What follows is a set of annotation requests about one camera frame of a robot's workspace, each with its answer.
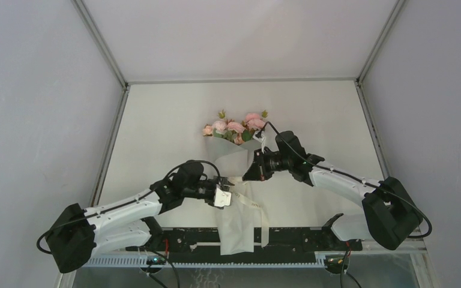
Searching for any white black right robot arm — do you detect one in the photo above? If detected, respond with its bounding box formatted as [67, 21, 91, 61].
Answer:
[242, 131, 426, 250]

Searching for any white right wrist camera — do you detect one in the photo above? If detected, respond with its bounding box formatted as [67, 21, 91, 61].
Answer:
[253, 130, 267, 152]

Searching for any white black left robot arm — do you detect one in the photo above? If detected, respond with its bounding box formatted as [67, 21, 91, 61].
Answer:
[36, 160, 233, 274]

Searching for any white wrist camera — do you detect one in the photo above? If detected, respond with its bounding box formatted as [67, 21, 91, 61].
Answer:
[253, 130, 267, 152]
[213, 186, 232, 209]

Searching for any cream ribbon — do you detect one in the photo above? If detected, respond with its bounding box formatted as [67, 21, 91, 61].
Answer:
[221, 177, 270, 254]

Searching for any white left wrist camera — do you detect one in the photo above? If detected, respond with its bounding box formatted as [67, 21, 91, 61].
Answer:
[213, 186, 232, 209]

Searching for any pink fake flower bouquet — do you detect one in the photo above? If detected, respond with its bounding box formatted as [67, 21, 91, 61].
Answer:
[202, 109, 269, 145]

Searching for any black mounting rail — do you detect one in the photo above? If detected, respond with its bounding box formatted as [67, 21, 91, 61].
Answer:
[125, 227, 363, 266]

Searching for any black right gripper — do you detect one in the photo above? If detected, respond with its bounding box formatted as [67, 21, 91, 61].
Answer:
[243, 147, 292, 181]

